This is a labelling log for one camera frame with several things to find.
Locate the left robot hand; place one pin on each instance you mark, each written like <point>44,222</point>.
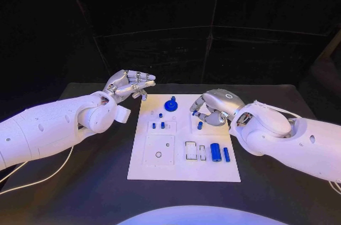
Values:
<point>120,82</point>

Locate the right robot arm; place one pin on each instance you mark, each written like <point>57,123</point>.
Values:
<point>288,141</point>

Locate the large blue cylinder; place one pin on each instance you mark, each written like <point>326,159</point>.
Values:
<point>216,152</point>

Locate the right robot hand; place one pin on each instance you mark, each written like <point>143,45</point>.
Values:
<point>224,99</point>

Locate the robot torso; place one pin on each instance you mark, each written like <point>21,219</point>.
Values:
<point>202,216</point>

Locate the thin long blue cylinder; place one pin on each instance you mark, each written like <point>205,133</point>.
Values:
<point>226,154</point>

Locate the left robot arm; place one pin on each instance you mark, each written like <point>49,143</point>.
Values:
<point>54,127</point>

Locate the white task board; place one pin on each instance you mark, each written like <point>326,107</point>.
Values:
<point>183,169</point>

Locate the blue gear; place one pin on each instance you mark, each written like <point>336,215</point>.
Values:
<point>170,106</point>

